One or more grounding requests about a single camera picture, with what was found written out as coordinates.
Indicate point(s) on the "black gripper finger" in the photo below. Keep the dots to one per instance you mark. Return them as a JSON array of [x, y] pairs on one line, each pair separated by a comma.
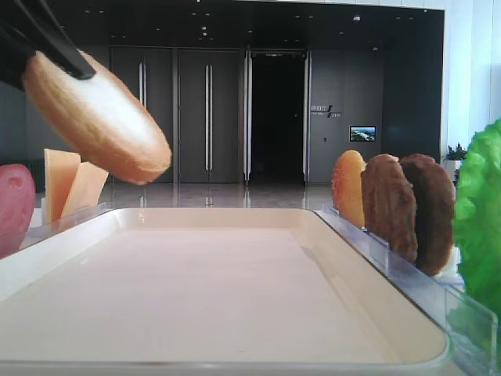
[[18, 45], [35, 23]]

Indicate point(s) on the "round toasted bun slice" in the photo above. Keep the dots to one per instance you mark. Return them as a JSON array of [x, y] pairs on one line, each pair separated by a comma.
[[99, 118]]

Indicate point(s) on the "rear yellow cheese slice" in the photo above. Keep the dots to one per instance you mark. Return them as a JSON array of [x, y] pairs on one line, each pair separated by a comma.
[[60, 170]]

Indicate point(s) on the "yellow cheese slice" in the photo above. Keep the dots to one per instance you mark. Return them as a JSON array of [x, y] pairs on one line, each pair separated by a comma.
[[60, 170], [85, 189]]

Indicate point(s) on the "front yellow cheese slice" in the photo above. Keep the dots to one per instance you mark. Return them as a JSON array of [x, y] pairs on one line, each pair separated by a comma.
[[85, 189]]

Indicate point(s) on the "front brown meat patty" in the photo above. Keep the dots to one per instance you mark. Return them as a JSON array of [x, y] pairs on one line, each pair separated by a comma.
[[389, 205]]

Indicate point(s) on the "rear dark meat patty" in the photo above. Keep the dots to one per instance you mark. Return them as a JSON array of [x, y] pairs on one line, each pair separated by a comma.
[[435, 198]]

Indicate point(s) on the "green lettuce leaf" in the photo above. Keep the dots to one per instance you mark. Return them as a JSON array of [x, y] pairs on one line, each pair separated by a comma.
[[476, 226]]

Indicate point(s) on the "left dark double door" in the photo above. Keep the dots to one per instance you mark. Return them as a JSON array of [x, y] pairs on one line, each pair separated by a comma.
[[148, 75]]

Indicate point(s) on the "dark double door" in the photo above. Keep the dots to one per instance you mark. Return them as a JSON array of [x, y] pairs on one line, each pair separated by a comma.
[[148, 75], [208, 116]]

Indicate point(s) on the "middle dark double door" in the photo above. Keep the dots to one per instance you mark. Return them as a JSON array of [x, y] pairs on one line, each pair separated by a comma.
[[208, 116]]

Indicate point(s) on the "left clear acrylic rack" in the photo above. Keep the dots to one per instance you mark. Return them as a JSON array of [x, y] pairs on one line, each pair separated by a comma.
[[39, 230]]

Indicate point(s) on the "clear acrylic rack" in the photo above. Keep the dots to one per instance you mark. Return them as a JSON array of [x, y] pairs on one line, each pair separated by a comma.
[[474, 328], [39, 230]]

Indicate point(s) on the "cream rectangular plastic tray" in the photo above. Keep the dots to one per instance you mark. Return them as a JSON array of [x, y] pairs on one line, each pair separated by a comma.
[[219, 291]]

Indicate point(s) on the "upright golden bun slice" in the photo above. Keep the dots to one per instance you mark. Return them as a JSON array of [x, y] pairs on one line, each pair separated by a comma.
[[347, 187]]

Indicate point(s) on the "potted green plant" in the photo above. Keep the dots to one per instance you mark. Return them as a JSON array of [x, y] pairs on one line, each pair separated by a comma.
[[457, 153]]

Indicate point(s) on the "right clear acrylic rack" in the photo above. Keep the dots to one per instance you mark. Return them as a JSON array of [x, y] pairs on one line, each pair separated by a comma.
[[474, 328]]

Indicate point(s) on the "wall mounted small screen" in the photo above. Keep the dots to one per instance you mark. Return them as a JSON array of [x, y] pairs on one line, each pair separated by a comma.
[[363, 134]]

